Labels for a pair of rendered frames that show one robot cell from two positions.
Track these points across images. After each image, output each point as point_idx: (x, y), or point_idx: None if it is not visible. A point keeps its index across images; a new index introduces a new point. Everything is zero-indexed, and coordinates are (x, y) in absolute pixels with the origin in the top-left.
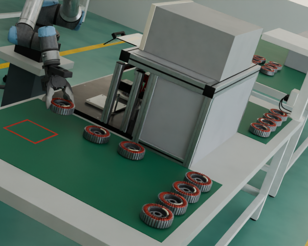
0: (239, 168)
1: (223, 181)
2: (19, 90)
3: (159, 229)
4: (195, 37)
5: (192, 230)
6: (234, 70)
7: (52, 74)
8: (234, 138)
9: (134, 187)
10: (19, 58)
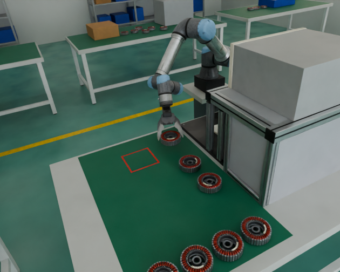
0: (336, 210)
1: (298, 229)
2: (199, 111)
3: None
4: (267, 73)
5: None
6: (328, 103)
7: None
8: None
9: (178, 229)
10: (193, 91)
